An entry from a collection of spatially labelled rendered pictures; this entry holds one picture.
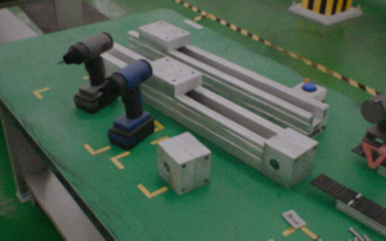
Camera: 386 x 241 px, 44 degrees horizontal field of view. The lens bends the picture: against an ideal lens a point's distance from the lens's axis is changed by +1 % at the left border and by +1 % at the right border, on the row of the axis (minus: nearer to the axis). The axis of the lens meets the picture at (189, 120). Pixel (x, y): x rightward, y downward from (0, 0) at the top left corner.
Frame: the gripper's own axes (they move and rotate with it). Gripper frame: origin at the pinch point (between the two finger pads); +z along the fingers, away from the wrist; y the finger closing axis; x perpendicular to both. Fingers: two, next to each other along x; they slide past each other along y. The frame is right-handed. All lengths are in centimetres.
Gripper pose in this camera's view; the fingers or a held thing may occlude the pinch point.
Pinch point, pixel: (379, 158)
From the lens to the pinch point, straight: 131.6
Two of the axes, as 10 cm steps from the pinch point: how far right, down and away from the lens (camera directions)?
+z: -0.2, 8.5, 5.3
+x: 6.9, 4.0, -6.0
